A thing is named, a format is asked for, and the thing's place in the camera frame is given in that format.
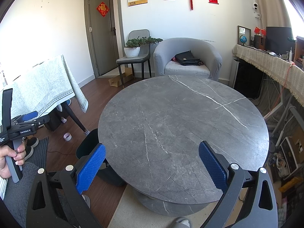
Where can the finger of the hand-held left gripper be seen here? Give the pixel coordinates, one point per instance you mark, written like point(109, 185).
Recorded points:
point(40, 121)
point(29, 116)

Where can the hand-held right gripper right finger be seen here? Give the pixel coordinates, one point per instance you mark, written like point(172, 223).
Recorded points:
point(212, 166)

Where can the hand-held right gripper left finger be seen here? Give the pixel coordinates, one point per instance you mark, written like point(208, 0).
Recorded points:
point(91, 168)

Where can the person's left hand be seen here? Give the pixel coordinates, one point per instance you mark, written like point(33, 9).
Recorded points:
point(4, 161)

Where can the black box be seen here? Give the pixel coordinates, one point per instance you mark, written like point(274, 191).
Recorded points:
point(53, 121)

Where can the black shoe with white sole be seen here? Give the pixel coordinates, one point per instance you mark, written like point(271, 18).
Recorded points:
point(28, 152)
point(32, 142)

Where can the black table leg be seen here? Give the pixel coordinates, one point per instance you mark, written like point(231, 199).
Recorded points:
point(76, 118)
point(63, 120)

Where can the dark ribbed floor mat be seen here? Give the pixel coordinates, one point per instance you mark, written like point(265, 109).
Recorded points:
point(41, 152)

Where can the lilac tape roll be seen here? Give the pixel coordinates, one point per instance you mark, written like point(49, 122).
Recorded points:
point(67, 136)

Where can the grey shoe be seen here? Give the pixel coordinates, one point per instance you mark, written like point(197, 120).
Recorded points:
point(181, 223)
point(86, 200)

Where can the round grey marble coffee table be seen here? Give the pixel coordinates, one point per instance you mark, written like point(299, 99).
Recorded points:
point(180, 123)

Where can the beige rug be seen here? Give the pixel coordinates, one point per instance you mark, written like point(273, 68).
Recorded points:
point(123, 213)

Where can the white storage box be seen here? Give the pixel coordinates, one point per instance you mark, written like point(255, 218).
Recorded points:
point(288, 152)

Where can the yellow packet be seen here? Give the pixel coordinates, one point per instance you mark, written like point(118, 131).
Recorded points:
point(289, 184)

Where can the flat cardboard box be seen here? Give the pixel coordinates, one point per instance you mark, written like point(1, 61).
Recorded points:
point(117, 82)

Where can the white panel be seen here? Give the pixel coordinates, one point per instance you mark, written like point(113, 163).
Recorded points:
point(234, 72)

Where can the grey armchair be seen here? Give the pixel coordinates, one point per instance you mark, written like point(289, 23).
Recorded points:
point(190, 71)

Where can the grey door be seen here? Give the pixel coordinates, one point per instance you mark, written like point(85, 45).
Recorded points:
point(102, 42)

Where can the black handbag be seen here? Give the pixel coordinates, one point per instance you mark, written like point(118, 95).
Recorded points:
point(187, 58)

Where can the potted plant in white pot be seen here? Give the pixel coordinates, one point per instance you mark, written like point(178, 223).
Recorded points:
point(131, 51)

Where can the desk with beige fringed cloth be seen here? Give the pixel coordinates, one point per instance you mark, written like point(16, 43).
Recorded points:
point(268, 61)

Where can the red diamond door decoration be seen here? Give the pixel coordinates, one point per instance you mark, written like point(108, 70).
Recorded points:
point(103, 9)

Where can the small blue globe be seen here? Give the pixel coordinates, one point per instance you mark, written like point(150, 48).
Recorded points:
point(243, 39)

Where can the grey chair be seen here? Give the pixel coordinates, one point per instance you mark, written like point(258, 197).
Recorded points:
point(139, 34)

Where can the dark wooden speaker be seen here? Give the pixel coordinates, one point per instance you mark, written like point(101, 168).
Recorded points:
point(258, 41)

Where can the black monitor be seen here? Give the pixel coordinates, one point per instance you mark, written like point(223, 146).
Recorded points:
point(277, 39)

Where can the small red flags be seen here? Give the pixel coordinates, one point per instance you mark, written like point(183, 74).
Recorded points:
point(260, 30)

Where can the wooden shelf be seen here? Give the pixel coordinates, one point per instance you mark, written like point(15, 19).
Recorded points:
point(299, 52)

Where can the beige curtain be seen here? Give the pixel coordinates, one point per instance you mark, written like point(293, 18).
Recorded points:
point(268, 4)

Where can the bright window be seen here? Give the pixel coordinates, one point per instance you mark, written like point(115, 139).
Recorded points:
point(294, 14)

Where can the wooden picture frame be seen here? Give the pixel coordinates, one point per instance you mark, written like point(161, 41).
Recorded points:
point(248, 29)

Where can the white security camera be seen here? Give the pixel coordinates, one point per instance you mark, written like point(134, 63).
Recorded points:
point(255, 7)

